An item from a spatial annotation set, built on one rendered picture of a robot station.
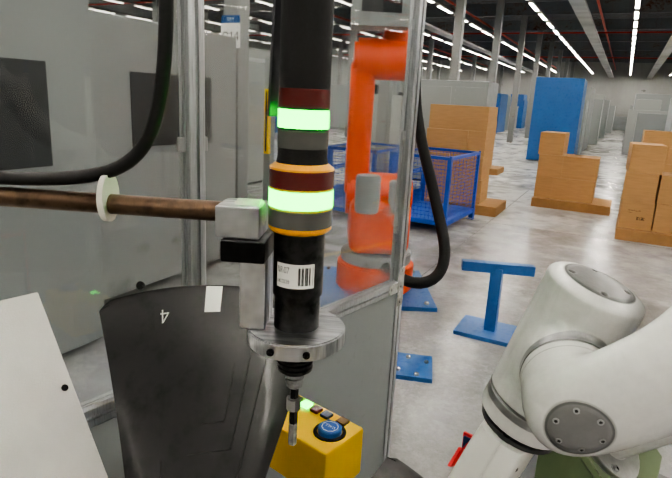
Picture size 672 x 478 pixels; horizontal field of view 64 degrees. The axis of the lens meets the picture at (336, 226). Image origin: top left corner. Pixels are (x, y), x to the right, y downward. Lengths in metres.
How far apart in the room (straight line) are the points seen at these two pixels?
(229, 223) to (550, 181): 9.39
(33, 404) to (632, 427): 0.60
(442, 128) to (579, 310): 8.09
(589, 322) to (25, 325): 0.61
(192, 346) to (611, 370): 0.37
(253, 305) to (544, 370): 0.23
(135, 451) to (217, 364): 0.10
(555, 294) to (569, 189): 9.17
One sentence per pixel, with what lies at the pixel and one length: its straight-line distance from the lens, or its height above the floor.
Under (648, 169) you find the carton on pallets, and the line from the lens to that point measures 7.88.
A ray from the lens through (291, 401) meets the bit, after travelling 0.41.
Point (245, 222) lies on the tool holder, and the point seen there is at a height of 1.53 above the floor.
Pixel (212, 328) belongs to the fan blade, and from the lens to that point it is 0.57.
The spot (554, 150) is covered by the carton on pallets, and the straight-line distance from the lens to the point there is 9.60.
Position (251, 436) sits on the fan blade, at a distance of 0.52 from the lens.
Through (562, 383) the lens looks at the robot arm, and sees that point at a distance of 0.44.
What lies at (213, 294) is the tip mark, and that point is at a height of 1.41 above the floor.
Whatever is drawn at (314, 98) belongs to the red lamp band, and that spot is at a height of 1.61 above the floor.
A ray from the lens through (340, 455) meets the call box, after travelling 0.95.
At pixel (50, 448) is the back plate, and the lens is 0.72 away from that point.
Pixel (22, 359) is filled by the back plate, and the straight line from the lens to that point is 0.73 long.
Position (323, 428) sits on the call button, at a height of 1.08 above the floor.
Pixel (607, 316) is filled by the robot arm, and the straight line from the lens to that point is 0.48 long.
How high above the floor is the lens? 1.62
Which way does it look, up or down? 13 degrees down
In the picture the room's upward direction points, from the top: 3 degrees clockwise
